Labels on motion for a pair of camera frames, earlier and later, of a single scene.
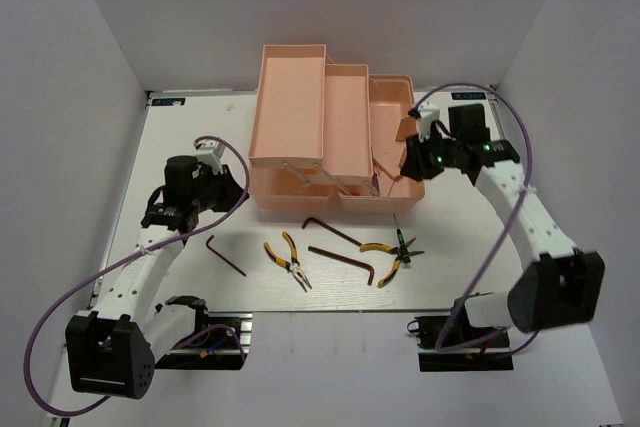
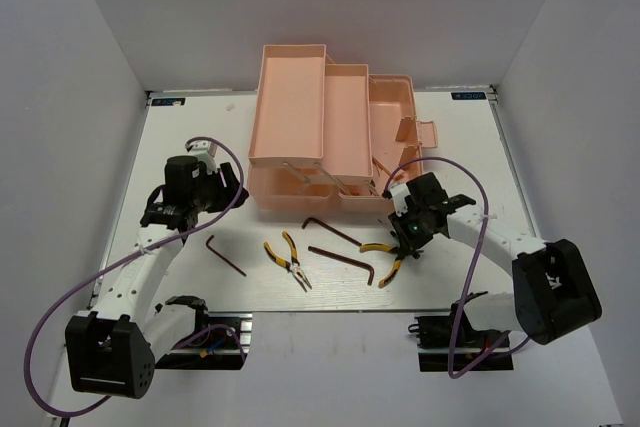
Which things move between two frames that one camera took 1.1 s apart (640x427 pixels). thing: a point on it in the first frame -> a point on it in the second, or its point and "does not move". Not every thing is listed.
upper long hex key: (309, 219) does not move
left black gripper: (232, 190) does not move
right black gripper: (415, 166) -> (408, 242)
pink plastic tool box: (329, 135) does not move
